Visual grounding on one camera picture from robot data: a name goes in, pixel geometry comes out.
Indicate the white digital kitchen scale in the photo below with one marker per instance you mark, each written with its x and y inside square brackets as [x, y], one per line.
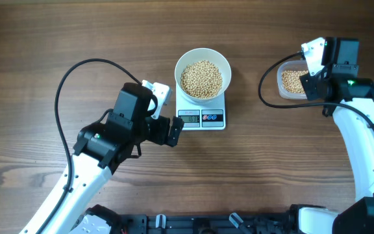
[207, 115]

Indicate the soybeans in container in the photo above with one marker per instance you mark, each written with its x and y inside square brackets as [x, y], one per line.
[291, 80]

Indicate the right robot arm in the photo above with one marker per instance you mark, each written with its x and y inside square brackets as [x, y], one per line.
[333, 78]

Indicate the white bowl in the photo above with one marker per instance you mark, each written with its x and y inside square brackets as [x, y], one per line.
[212, 56]

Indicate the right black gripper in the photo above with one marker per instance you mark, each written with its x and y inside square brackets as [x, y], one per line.
[308, 81]

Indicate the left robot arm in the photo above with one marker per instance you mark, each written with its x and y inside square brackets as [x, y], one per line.
[101, 147]

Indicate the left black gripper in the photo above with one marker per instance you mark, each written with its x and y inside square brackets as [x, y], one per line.
[160, 137]

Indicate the soybeans in bowl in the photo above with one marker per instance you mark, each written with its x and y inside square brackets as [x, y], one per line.
[201, 80]

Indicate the clear plastic container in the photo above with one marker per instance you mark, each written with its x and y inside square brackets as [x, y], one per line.
[291, 65]

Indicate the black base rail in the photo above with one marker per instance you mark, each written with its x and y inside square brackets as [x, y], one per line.
[269, 223]

